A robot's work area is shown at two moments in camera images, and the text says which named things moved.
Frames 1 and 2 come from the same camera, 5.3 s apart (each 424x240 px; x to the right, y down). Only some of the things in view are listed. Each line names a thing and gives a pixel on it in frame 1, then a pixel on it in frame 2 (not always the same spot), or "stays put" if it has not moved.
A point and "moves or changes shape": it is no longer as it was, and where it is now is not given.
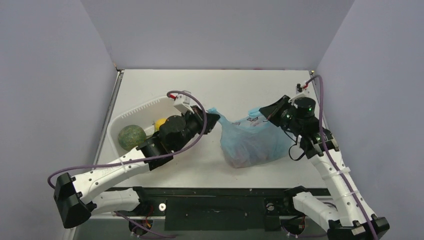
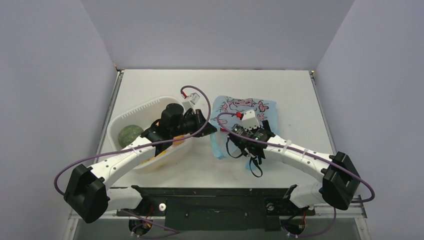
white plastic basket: (145, 115) stays put
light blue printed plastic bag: (252, 141) moves or changes shape
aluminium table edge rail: (319, 98) stays put
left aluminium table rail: (119, 77) stays put
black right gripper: (283, 109) -> (250, 145)
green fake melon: (130, 136) stays put
